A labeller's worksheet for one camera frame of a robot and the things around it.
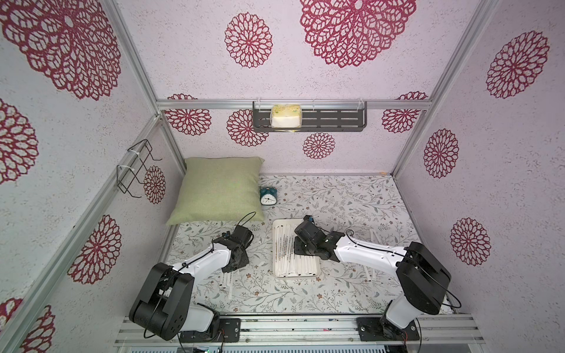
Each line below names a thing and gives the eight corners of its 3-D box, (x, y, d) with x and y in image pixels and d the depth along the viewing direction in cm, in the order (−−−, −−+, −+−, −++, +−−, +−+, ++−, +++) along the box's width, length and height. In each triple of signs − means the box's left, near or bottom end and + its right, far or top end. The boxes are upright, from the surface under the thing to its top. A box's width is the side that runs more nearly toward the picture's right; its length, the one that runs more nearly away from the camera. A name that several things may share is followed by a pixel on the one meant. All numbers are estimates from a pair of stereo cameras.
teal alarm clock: (260, 206, 110) (258, 195, 103) (260, 198, 113) (259, 187, 106) (277, 206, 110) (277, 195, 103) (277, 198, 113) (277, 187, 106)
